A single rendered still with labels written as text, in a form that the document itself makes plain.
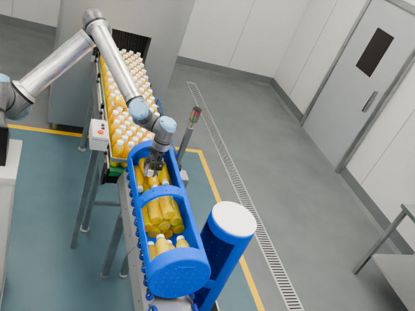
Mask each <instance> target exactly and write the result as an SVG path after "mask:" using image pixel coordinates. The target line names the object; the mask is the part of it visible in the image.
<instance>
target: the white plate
mask: <svg viewBox="0 0 415 311"><path fill-rule="evenodd" d="M212 216H213V219H214V221H215V222H216V223H217V224H218V226H219V227H221V228H222V229H223V230H224V231H226V232H228V233H230V234H232V235H235V236H242V237H244V236H250V235H252V234H253V233H254V232H255V231H256V228H257V223H256V220H255V218H254V216H253V214H252V213H251V212H250V211H249V210H248V209H246V208H245V207H243V206H242V205H240V204H237V203H234V202H229V201H224V202H219V203H217V204H216V205H215V206H214V207H213V210H212Z"/></svg>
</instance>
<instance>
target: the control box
mask: <svg viewBox="0 0 415 311"><path fill-rule="evenodd" d="M102 123H103V124H104V127H105V129H104V130H103V129H102V128H101V127H102V126H101V124H102ZM96 125H97V126H96ZM96 127H97V129H96ZM98 130H103V132H104V133H103V134H100V133H98ZM89 142H90V149H91V150H97V151H106V149H107V145H108V142H109V132H108V126H107V121H105V120H97V119H91V123H90V128H89Z"/></svg>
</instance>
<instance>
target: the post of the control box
mask: <svg viewBox="0 0 415 311"><path fill-rule="evenodd" d="M97 156H98V151H97V150H91V154H90V159H89V162H88V168H87V171H86V176H85V181H84V184H83V189H82V195H81V198H80V203H79V206H78V211H77V216H76V220H75V225H74V228H73V233H72V239H71V242H70V248H76V245H77V239H78V235H79V232H80V227H81V224H82V219H83V214H84V211H85V206H86V201H87V198H88V193H89V190H90V185H91V181H92V177H93V172H94V168H95V164H96V159H97Z"/></svg>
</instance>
